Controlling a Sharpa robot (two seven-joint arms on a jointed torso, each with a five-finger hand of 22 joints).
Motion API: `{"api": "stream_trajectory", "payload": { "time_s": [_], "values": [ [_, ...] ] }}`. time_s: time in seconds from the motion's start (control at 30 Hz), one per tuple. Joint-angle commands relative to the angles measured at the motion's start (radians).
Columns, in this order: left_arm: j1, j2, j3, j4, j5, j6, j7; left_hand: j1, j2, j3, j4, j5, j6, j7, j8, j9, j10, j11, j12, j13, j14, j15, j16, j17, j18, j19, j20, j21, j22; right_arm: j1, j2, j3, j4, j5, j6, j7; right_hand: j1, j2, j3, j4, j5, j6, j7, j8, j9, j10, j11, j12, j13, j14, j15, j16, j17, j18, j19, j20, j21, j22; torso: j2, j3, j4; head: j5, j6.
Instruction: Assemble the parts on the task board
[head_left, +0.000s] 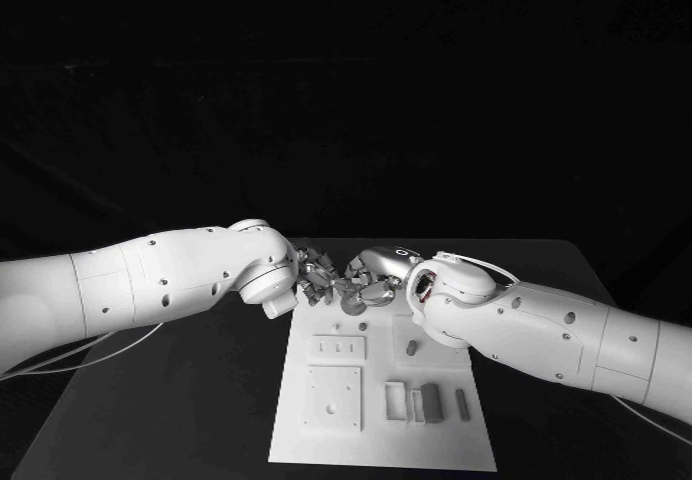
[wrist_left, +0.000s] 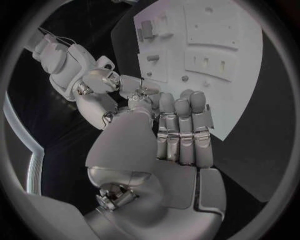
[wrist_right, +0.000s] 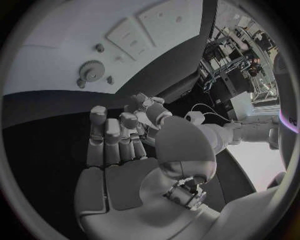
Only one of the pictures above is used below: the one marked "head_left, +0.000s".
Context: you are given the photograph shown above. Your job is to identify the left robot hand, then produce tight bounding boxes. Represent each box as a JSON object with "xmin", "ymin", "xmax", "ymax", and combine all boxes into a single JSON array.
[{"xmin": 293, "ymin": 245, "xmax": 342, "ymax": 307}]

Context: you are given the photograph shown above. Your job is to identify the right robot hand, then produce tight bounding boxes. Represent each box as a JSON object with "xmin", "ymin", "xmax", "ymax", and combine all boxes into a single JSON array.
[{"xmin": 332, "ymin": 245, "xmax": 427, "ymax": 317}]

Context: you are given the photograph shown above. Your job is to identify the white cable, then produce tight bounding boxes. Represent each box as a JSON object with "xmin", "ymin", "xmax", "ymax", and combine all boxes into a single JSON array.
[
  {"xmin": 612, "ymin": 394, "xmax": 692, "ymax": 447},
  {"xmin": 436, "ymin": 251, "xmax": 521, "ymax": 288},
  {"xmin": 0, "ymin": 331, "xmax": 117, "ymax": 378},
  {"xmin": 0, "ymin": 322, "xmax": 165, "ymax": 382}
]

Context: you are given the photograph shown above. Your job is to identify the grey block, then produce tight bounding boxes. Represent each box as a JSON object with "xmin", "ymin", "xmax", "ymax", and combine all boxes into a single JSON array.
[{"xmin": 420, "ymin": 382, "xmax": 446, "ymax": 425}]

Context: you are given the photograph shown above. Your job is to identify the white task board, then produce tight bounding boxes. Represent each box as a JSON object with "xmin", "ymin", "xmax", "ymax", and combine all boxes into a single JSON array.
[{"xmin": 267, "ymin": 285, "xmax": 499, "ymax": 473}]

